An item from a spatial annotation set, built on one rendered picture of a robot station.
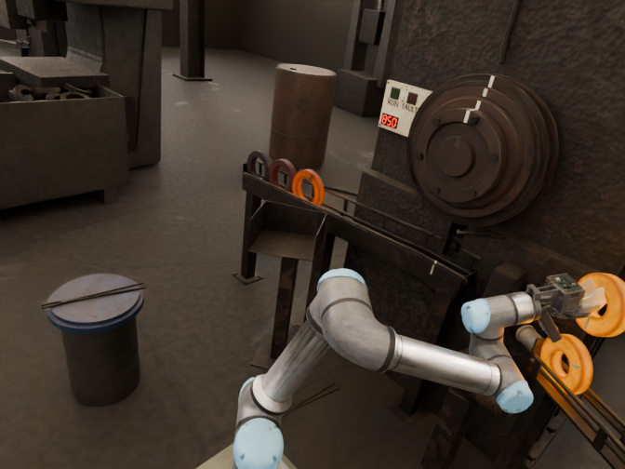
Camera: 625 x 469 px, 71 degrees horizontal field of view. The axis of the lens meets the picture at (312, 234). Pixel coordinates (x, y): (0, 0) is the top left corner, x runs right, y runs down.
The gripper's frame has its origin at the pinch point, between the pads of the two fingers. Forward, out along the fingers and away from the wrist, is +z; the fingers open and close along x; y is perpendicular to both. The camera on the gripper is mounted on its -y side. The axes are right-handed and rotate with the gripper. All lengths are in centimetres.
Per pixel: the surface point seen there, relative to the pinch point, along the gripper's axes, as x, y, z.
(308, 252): 69, -16, -67
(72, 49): 313, 50, -214
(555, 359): 2.8, -22.3, -7.1
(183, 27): 727, 30, -181
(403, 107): 87, 30, -23
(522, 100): 40, 40, -3
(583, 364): -5.7, -15.4, -6.2
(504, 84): 45, 44, -6
